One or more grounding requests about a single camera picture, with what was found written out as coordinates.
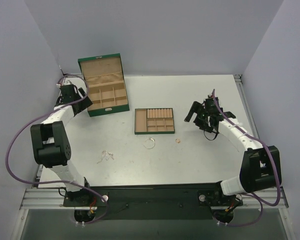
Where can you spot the green jewelry box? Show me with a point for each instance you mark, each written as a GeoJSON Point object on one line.
{"type": "Point", "coordinates": [107, 90]}

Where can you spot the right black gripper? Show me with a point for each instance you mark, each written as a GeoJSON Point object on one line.
{"type": "Point", "coordinates": [198, 113]}

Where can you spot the green tray with compartments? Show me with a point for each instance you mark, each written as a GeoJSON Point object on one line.
{"type": "Point", "coordinates": [154, 121]}

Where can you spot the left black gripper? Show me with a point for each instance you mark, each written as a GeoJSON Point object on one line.
{"type": "Point", "coordinates": [80, 102]}

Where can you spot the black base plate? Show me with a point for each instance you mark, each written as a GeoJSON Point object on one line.
{"type": "Point", "coordinates": [193, 201]}

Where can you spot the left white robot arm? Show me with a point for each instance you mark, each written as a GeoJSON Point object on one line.
{"type": "Point", "coordinates": [50, 143]}

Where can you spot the silver pearl bangle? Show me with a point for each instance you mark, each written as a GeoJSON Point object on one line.
{"type": "Point", "coordinates": [149, 143]}

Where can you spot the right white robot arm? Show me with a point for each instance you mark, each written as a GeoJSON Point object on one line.
{"type": "Point", "coordinates": [260, 168]}

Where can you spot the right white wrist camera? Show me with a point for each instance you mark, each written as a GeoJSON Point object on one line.
{"type": "Point", "coordinates": [212, 100]}

